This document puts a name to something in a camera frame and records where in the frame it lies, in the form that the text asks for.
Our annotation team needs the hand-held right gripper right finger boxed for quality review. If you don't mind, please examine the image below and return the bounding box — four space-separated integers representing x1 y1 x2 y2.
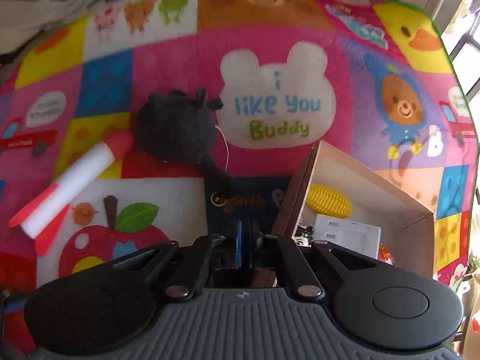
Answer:
249 224 376 301

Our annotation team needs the white red foam rocket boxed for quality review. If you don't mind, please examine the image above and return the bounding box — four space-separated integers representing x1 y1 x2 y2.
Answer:
7 129 134 256

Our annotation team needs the yellow toy corn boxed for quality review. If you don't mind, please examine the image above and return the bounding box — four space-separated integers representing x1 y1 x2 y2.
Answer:
305 184 353 219

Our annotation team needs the pink cardboard box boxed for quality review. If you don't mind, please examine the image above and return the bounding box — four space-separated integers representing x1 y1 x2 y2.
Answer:
210 139 436 289

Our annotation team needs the white cloth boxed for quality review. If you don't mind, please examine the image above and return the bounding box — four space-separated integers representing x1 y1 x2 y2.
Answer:
0 0 100 55

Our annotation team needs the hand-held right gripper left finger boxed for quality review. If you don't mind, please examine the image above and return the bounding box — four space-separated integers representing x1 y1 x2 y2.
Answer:
112 220 242 302

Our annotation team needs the colourful cartoon play mat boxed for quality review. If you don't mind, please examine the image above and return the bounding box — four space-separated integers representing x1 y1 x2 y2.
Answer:
0 0 480 360

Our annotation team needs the dark window frame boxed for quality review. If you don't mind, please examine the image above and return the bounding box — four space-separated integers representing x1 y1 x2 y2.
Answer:
440 0 480 94

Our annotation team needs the black plush toy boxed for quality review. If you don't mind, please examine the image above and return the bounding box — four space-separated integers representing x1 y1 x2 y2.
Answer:
134 89 235 205

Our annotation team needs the white toy carton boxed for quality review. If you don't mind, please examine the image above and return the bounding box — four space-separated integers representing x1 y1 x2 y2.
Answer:
311 214 382 259

